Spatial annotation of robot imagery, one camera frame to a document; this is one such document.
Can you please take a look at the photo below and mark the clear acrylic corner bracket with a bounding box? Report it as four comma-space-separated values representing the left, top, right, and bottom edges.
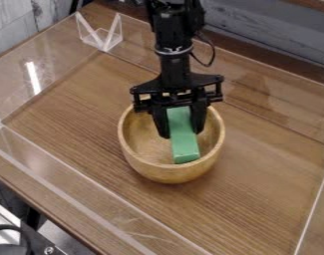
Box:
76, 12, 124, 53

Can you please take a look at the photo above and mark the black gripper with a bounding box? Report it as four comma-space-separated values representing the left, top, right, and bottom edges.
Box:
129, 48, 226, 139

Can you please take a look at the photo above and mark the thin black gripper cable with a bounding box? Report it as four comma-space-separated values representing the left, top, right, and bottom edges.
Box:
189, 31, 217, 68

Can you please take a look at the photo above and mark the black metal table bracket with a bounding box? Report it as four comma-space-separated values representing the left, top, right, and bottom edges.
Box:
21, 215, 69, 255

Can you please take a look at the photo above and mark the brown wooden bowl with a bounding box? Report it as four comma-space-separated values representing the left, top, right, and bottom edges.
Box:
119, 106, 226, 184

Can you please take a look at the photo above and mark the black cable under table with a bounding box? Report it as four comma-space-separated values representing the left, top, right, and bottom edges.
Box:
0, 224, 30, 255

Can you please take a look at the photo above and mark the green rectangular block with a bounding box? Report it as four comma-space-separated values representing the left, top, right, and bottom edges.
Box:
167, 107, 200, 164

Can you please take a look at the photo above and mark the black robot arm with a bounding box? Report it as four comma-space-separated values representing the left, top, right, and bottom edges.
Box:
131, 0, 224, 138

